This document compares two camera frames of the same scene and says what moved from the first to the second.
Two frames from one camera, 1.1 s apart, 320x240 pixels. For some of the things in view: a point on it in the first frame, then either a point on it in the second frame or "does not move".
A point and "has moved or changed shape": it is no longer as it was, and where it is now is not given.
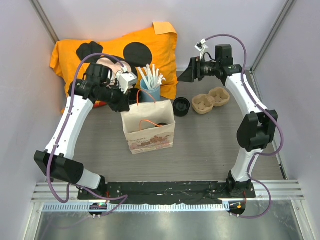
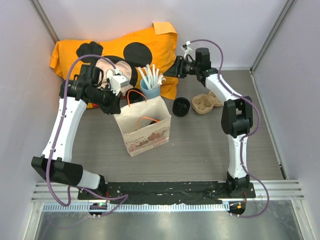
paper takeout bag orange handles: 148,126 has moved or changed shape
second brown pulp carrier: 204,104 does not move
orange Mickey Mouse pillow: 70,59 does not move
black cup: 181,106 does not move
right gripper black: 193,72 -> 176,69
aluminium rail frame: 64,197 does not move
